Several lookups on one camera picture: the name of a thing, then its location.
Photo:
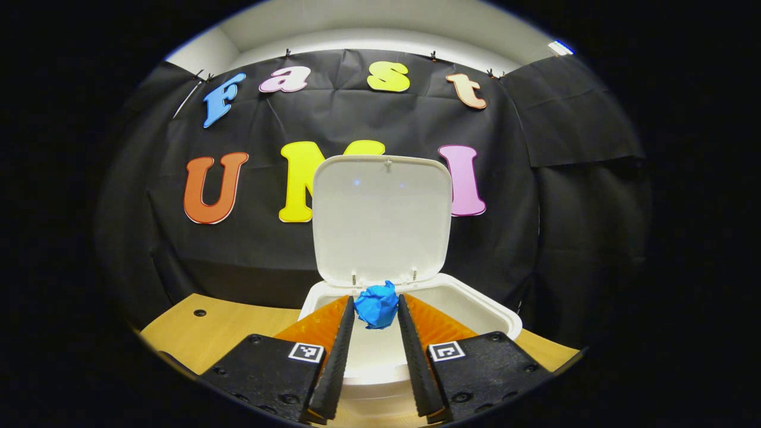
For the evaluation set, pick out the blue paper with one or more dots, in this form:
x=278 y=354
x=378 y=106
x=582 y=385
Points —
x=376 y=306

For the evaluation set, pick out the white desktop garbage bin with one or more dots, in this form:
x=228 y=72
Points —
x=380 y=226

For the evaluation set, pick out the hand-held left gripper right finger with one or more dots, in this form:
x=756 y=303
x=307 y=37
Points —
x=416 y=362

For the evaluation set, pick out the wooden desktop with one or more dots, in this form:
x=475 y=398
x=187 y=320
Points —
x=238 y=333

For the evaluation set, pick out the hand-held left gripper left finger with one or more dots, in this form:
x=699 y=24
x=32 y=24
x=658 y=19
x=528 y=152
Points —
x=339 y=362

